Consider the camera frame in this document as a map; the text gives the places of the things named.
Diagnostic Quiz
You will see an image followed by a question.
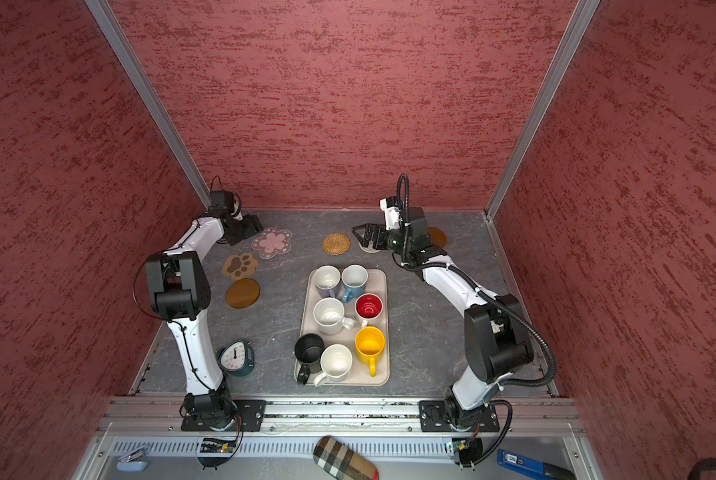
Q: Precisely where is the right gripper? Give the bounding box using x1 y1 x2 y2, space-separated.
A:
353 223 413 254

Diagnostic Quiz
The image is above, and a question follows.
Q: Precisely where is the brown wicker round coaster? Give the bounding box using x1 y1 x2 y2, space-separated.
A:
322 233 351 256

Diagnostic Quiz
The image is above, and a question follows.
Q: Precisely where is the paw print coaster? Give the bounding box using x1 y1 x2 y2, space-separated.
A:
221 253 259 281

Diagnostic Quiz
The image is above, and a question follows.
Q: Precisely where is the pink flower coaster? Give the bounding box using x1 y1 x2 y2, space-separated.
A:
252 227 293 260

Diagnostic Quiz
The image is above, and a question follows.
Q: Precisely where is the brown glossy round coaster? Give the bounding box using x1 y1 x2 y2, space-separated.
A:
427 227 448 248

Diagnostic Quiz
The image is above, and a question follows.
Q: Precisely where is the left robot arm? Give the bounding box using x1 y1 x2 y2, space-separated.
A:
140 211 261 432

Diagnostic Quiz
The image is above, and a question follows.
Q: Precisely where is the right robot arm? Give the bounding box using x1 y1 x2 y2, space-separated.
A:
353 223 557 429

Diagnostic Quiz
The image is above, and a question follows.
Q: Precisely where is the blue mug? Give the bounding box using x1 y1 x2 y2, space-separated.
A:
341 264 369 303

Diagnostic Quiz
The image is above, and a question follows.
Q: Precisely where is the white mug purple outside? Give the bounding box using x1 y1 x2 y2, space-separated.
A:
313 265 342 298

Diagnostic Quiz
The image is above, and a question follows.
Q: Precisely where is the red mug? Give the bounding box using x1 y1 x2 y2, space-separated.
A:
355 293 384 328

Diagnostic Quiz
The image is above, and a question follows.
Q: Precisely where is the beige serving tray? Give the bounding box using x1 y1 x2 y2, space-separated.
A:
299 269 390 387

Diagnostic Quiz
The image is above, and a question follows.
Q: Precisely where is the white mug centre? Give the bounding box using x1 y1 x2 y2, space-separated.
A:
313 298 356 336

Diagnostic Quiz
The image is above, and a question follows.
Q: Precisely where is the yellow mug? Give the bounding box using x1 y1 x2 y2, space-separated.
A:
355 326 386 377

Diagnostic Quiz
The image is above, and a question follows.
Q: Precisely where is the white mug front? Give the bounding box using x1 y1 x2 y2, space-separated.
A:
313 344 353 386

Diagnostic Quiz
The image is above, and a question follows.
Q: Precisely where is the teal alarm clock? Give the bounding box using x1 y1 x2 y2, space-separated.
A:
216 339 255 377

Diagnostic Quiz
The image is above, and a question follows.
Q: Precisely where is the black mug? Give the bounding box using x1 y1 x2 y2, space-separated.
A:
294 333 325 385

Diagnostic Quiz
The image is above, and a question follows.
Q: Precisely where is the plaid glasses case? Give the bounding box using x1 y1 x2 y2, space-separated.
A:
313 436 380 480

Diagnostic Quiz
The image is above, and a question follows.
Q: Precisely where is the small stapler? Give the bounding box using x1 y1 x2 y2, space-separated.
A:
116 446 149 473

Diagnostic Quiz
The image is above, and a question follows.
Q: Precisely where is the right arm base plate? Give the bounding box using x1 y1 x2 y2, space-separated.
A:
418 397 500 433

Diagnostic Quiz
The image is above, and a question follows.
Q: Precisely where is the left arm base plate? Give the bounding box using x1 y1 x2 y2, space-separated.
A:
180 395 267 433

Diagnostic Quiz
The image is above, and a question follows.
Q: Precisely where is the blue handled tool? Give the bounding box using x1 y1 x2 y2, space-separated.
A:
497 449 576 480

